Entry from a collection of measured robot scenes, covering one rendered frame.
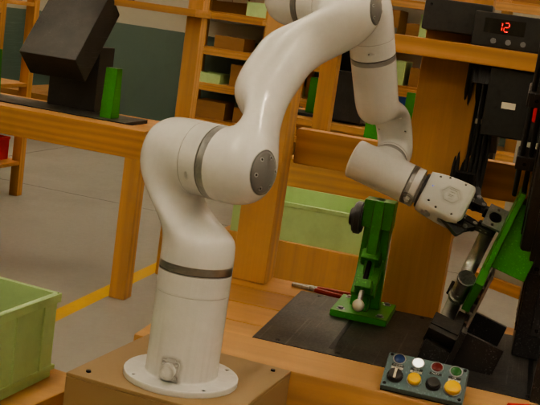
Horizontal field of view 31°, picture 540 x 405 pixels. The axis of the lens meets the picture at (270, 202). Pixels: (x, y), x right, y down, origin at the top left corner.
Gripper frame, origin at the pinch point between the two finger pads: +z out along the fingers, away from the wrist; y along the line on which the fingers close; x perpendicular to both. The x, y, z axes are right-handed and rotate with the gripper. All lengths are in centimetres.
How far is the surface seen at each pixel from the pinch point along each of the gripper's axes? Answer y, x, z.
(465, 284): -16.3, -0.1, 1.0
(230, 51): 590, 730, -348
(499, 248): -9.1, -6.0, 3.8
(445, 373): -37.3, -3.3, 4.4
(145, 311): 61, 284, -129
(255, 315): -29, 30, -37
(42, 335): -65, 5, -66
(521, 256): -8.1, -5.3, 8.3
